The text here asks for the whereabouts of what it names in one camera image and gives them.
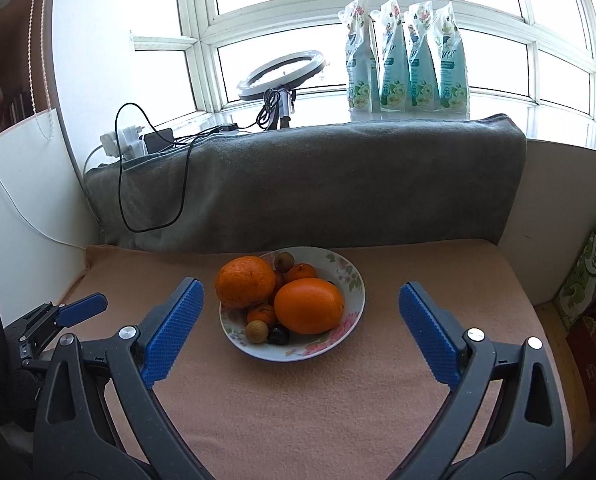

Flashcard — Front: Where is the white ring light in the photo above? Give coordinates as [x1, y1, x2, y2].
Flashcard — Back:
[238, 49, 326, 131]

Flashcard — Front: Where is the large smooth orange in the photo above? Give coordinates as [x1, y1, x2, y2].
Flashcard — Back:
[274, 277, 346, 335]

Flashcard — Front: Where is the large rough-skinned orange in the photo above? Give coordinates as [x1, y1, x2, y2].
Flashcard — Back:
[214, 255, 277, 310]

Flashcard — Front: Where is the red carton box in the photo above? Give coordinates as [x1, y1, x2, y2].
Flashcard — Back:
[565, 290, 596, 421]

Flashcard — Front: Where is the white power strip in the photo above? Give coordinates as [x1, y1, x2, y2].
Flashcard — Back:
[100, 125, 146, 161]

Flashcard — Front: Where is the floral white plate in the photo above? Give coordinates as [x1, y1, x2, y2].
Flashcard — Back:
[219, 246, 366, 362]

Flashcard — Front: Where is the dark grey power bank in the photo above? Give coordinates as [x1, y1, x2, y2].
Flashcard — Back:
[144, 129, 176, 153]

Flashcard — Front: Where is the white window frame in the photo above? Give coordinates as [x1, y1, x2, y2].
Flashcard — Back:
[130, 0, 596, 151]

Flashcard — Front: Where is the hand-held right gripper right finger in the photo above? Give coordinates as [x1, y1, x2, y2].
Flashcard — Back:
[399, 281, 568, 480]

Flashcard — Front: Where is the white bead cord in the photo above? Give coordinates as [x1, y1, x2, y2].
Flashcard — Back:
[28, 0, 58, 141]

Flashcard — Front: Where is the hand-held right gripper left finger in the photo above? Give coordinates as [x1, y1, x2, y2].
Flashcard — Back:
[32, 276, 213, 480]

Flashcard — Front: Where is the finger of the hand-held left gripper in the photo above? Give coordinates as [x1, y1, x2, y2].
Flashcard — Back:
[5, 302, 61, 347]
[52, 293, 109, 327]

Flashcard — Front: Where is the grey blanket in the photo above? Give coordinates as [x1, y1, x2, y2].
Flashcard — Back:
[84, 113, 528, 253]

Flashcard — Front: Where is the teal floral refill pouch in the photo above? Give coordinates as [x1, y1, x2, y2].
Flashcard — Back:
[370, 0, 411, 113]
[433, 1, 471, 115]
[403, 1, 441, 113]
[339, 0, 381, 113]

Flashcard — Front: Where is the row of dark books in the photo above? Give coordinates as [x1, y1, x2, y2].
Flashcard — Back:
[8, 90, 33, 122]

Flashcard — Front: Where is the white cabinet panel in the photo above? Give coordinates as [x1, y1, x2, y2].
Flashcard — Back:
[0, 110, 101, 331]

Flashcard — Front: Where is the small tangerine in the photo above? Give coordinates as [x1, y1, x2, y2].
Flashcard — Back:
[284, 263, 319, 283]
[247, 303, 279, 327]

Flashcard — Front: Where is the black cable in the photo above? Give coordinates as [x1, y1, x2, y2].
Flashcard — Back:
[115, 102, 251, 233]

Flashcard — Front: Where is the thin white cable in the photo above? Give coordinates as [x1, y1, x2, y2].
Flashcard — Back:
[0, 25, 86, 248]

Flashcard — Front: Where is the green carton box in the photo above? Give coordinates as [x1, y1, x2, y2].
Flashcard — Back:
[553, 205, 596, 331]

